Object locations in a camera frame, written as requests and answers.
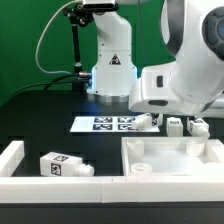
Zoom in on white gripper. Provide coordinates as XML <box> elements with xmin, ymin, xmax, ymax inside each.
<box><xmin>129</xmin><ymin>63</ymin><xmax>224</xmax><ymax>118</ymax></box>

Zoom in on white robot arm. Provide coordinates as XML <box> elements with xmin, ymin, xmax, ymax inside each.
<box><xmin>81</xmin><ymin>0</ymin><xmax>224</xmax><ymax>118</ymax></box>

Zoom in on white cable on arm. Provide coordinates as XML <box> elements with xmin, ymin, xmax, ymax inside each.
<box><xmin>34</xmin><ymin>0</ymin><xmax>83</xmax><ymax>76</ymax></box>

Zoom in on black cables on table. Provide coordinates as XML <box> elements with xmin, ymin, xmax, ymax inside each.
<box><xmin>11</xmin><ymin>71</ymin><xmax>93</xmax><ymax>99</ymax></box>

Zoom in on white U-shaped obstacle fence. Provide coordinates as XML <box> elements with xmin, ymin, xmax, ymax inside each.
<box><xmin>0</xmin><ymin>141</ymin><xmax>224</xmax><ymax>203</ymax></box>

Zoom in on white tag sheet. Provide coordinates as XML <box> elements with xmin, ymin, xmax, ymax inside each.
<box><xmin>70</xmin><ymin>116</ymin><xmax>159</xmax><ymax>133</ymax></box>

